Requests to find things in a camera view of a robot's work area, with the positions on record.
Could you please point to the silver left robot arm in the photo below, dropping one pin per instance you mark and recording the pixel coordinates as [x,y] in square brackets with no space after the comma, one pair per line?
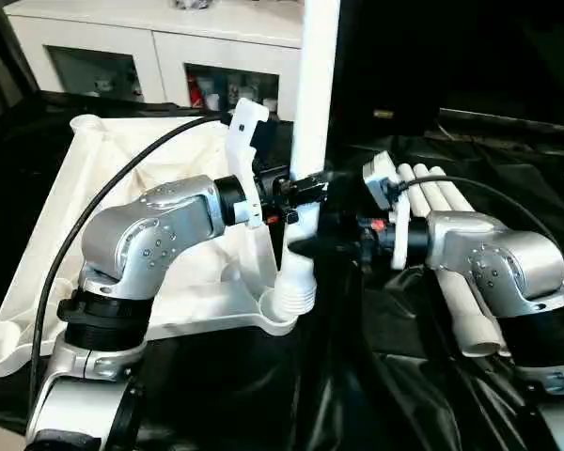
[136,235]

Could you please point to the dark long bar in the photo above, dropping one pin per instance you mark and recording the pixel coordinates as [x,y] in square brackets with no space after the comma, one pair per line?
[507,117]

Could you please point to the patterned white cup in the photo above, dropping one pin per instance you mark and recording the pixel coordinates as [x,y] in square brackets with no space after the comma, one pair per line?
[243,91]

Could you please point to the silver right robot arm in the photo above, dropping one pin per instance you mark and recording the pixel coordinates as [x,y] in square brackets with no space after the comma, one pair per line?
[512,263]

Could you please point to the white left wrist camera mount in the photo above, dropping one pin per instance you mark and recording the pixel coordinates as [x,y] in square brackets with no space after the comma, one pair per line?
[239,141]

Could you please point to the white figurine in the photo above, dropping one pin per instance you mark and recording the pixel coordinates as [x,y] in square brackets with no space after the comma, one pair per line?
[103,87]

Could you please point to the white plastic table top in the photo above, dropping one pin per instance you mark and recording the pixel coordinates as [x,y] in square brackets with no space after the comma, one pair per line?
[122,263]

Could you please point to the white cabinet with glass doors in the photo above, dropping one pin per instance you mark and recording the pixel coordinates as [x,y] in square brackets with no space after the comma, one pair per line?
[169,47]

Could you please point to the plain white cup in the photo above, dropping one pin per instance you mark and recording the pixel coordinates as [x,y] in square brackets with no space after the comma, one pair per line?
[212,101]

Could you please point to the black mat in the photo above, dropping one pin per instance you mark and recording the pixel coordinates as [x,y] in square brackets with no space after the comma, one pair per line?
[357,376]

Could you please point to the white plastic table leg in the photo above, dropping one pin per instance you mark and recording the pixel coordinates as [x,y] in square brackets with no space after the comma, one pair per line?
[315,94]
[470,324]
[446,188]
[425,188]

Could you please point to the dark crumpled bundle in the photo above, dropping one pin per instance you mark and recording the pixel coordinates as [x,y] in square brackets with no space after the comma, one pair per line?
[190,4]

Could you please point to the black box with gold label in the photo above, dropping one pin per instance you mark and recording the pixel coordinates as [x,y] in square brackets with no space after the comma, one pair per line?
[385,61]

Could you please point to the small white cup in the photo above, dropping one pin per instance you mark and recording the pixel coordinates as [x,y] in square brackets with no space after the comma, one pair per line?
[269,107]

